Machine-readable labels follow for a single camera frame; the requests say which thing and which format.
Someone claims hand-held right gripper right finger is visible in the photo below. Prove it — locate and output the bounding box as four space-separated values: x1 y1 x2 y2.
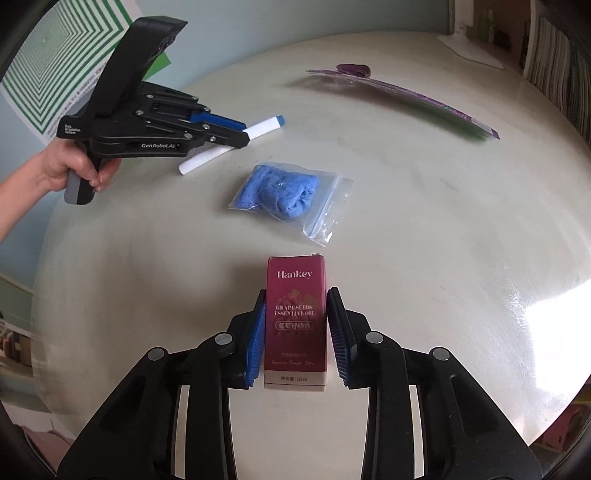
327 286 543 480

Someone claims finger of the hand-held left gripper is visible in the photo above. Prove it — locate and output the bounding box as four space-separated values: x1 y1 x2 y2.
184 124 251 157
188 111 248 132

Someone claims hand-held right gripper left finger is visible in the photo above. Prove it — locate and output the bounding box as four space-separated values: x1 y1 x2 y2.
58 290 269 480

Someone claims white marker with blue cap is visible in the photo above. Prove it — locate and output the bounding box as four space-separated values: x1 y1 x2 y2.
178 116 286 175

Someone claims maroon carton box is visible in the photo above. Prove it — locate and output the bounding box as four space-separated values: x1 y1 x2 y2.
263 252 330 393

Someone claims person's left forearm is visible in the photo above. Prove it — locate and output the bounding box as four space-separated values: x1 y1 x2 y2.
0 176 48 244

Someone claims person's left hand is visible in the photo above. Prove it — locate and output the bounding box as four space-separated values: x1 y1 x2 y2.
38 137 121 193

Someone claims blue putty in clear bag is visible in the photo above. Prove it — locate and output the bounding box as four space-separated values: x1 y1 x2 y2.
229 162 355 245

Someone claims purple toothbrush package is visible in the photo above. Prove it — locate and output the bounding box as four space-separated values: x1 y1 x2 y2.
305 63 502 141

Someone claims white desk lamp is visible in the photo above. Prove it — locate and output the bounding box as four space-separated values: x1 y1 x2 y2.
436 0 507 71

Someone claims small green bottle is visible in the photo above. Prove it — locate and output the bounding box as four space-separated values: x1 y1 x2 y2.
477 8 498 38

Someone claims wooden bookshelf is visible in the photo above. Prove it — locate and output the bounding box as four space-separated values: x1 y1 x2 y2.
462 0 591 148

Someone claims row of thin books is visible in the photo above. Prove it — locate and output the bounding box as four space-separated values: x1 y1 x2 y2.
523 16 591 136

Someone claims green striped wall poster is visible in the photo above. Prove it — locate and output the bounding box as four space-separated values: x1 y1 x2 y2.
0 0 172 149

